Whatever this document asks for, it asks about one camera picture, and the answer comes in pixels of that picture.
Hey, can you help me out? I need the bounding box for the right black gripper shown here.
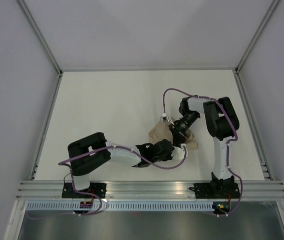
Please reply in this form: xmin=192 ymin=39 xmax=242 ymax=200
xmin=168 ymin=111 xmax=199 ymax=148

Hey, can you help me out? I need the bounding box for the beige cloth napkin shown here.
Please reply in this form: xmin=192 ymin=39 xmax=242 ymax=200
xmin=148 ymin=121 xmax=198 ymax=151

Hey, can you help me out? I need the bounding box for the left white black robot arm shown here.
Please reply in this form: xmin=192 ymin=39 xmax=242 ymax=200
xmin=67 ymin=132 xmax=174 ymax=198

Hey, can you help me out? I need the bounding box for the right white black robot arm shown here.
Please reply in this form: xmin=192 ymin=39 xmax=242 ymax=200
xmin=169 ymin=96 xmax=240 ymax=199

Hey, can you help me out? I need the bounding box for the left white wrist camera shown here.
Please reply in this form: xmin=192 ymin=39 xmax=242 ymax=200
xmin=172 ymin=144 xmax=188 ymax=160

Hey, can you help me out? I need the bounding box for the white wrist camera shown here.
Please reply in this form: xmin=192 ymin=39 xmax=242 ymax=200
xmin=172 ymin=144 xmax=188 ymax=160
xmin=160 ymin=113 xmax=172 ymax=123

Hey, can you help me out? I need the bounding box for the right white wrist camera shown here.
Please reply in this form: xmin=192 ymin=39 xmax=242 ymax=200
xmin=160 ymin=113 xmax=172 ymax=123

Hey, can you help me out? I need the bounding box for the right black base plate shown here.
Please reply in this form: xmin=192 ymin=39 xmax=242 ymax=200
xmin=188 ymin=183 xmax=240 ymax=199

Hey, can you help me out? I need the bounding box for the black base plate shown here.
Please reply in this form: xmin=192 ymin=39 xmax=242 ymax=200
xmin=62 ymin=182 xmax=107 ymax=199
xmin=188 ymin=183 xmax=240 ymax=199

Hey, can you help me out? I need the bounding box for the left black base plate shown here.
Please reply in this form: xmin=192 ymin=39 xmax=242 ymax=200
xmin=62 ymin=182 xmax=107 ymax=199

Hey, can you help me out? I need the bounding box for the white slotted cable duct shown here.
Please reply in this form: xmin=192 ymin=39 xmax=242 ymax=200
xmin=27 ymin=201 xmax=213 ymax=212

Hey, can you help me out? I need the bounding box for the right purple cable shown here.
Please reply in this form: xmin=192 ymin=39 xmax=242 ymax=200
xmin=162 ymin=87 xmax=244 ymax=216

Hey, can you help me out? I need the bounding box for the purple cable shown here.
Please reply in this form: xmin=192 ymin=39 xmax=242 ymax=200
xmin=26 ymin=144 xmax=189 ymax=221
xmin=162 ymin=87 xmax=244 ymax=216

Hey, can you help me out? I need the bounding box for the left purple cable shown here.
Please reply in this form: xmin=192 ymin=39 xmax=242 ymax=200
xmin=26 ymin=144 xmax=189 ymax=221

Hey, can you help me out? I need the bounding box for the aluminium mounting rail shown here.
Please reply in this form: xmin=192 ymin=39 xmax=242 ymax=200
xmin=16 ymin=180 xmax=284 ymax=201

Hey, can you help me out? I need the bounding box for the left aluminium frame post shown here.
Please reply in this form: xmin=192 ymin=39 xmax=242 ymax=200
xmin=16 ymin=0 xmax=63 ymax=76

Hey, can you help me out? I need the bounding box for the aluminium frame post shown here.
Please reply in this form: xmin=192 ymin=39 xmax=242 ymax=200
xmin=233 ymin=0 xmax=281 ymax=75
xmin=16 ymin=0 xmax=63 ymax=76

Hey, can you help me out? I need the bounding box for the right aluminium frame post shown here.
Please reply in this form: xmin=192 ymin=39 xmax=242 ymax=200
xmin=233 ymin=0 xmax=281 ymax=75

